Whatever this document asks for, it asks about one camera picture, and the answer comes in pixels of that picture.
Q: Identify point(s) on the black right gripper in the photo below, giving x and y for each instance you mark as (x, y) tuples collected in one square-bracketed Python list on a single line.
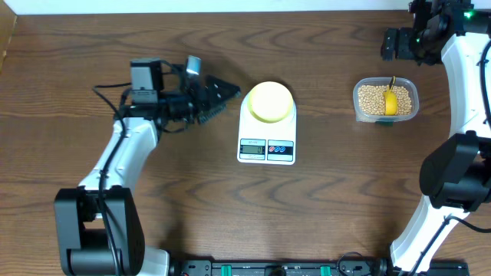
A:
[(403, 51)]

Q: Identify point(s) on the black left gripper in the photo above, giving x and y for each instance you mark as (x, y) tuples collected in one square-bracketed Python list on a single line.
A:
[(199, 101)]

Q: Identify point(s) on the yellow bowl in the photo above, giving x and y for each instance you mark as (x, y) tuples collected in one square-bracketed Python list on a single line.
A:
[(270, 102)]

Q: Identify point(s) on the yellow measuring cup scoop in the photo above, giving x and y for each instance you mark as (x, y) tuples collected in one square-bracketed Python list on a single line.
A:
[(390, 99)]

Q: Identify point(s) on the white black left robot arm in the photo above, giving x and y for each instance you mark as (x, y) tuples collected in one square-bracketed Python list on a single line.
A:
[(98, 228)]

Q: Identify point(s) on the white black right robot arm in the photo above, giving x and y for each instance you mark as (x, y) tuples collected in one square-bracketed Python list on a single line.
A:
[(455, 178)]

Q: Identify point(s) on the white digital kitchen scale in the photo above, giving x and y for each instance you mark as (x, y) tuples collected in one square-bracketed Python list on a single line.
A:
[(266, 143)]

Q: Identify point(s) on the clear plastic container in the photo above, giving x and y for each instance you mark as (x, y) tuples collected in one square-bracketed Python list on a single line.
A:
[(384, 81)]

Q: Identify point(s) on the soybeans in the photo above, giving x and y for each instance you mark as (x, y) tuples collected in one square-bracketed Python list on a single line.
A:
[(371, 100)]

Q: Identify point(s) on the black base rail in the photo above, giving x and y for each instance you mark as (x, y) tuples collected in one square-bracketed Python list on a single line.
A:
[(349, 267)]

